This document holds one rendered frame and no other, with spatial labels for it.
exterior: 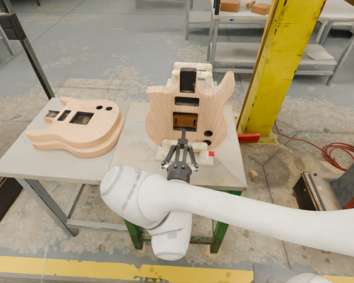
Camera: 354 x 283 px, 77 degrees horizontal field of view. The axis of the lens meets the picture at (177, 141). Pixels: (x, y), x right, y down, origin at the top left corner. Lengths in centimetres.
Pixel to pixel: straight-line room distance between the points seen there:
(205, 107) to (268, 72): 132
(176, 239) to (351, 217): 35
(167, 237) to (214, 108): 50
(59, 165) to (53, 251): 97
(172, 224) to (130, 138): 69
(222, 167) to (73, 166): 71
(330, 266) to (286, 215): 166
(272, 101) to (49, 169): 190
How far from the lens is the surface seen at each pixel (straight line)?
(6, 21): 180
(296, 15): 199
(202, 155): 100
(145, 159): 107
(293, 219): 46
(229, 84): 81
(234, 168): 106
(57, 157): 125
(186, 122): 91
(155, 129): 96
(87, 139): 114
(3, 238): 229
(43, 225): 218
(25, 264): 211
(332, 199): 200
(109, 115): 124
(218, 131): 94
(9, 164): 135
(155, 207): 48
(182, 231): 60
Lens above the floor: 175
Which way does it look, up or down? 46 degrees down
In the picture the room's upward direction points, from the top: straight up
